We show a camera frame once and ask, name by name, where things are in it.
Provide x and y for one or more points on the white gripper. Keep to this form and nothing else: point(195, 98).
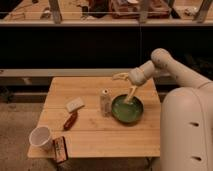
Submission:
point(137, 76)

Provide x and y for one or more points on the cream plastic bottle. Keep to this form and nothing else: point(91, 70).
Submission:
point(105, 103)

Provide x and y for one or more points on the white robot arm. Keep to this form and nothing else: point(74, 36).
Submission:
point(186, 121)

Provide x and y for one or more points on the green bowl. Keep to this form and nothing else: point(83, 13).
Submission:
point(127, 112)

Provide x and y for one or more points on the wooden folding table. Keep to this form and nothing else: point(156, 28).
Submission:
point(94, 135)

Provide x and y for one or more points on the white sponge block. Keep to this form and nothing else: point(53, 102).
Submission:
point(74, 104)

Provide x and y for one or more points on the red brown oblong object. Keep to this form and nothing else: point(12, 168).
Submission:
point(69, 123)

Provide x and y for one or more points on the dark patterned box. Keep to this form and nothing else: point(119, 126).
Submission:
point(60, 149)

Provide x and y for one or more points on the white paper cup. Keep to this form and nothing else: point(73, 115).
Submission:
point(41, 137)

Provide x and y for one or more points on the long workbench shelf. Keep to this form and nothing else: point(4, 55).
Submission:
point(107, 12)

